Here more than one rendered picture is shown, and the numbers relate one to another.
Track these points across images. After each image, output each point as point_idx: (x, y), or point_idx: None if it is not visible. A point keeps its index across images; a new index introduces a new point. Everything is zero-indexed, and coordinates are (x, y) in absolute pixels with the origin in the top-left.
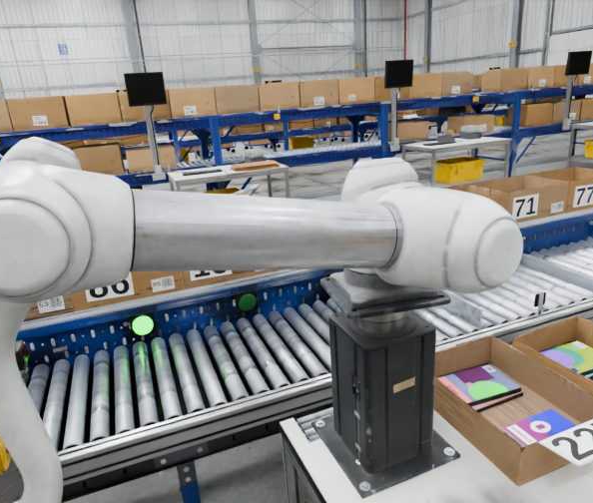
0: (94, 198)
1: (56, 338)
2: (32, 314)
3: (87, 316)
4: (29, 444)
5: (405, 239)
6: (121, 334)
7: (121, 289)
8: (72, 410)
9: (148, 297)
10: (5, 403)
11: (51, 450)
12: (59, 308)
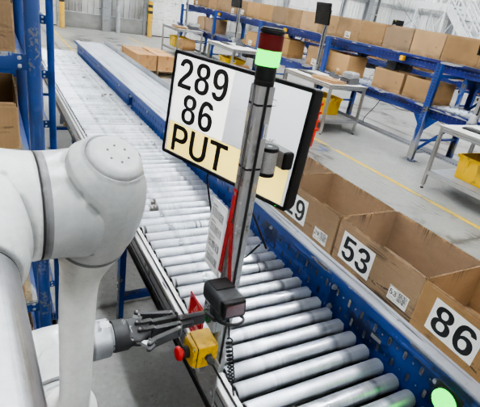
0: None
1: (378, 327)
2: (381, 291)
3: (406, 337)
4: (61, 364)
5: None
6: (425, 384)
7: (460, 348)
8: (292, 388)
9: (478, 385)
10: (60, 324)
11: (72, 385)
12: (400, 308)
